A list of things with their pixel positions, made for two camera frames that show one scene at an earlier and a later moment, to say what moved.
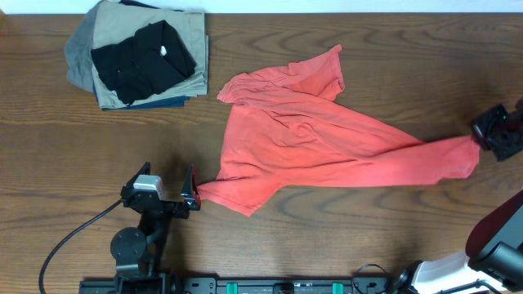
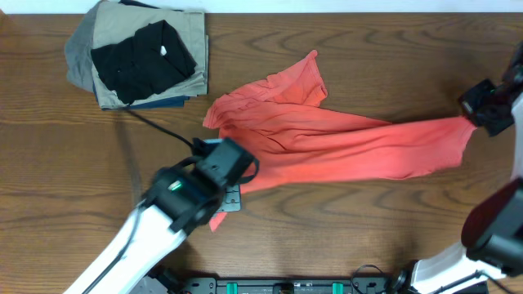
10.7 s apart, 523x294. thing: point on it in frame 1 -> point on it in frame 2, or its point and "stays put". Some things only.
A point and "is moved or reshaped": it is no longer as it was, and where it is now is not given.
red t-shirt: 282,131 is moved or reshaped
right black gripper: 498,133 -> 480,109
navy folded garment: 170,102 stays put
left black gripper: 171,207 -> 230,198
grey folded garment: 78,53 stays put
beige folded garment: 117,20 stays put
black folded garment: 153,60 stays put
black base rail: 154,284 stays put
